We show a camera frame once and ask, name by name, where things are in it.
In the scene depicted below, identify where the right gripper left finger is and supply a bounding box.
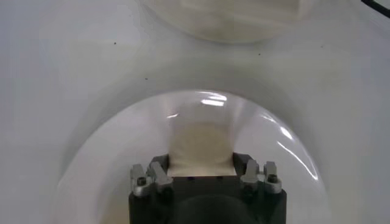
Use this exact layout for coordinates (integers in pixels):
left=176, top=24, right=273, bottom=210
left=130, top=153, right=174, bottom=198

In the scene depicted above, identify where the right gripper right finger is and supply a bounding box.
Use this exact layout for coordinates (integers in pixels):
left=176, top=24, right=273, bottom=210
left=233, top=152, right=283, bottom=195

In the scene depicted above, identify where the white steamed baozi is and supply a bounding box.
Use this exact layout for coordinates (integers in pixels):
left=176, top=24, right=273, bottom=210
left=167, top=121, right=238, bottom=177

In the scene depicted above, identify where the white round plate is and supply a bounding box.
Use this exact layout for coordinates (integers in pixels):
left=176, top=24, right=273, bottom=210
left=53, top=89, right=333, bottom=224

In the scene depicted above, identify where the cream electric cooker pot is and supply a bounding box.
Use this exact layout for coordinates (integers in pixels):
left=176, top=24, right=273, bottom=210
left=141, top=0, right=319, bottom=43

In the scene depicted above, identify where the black cooker power cord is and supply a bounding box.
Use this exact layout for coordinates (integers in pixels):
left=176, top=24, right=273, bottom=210
left=361, top=0, right=390, bottom=18

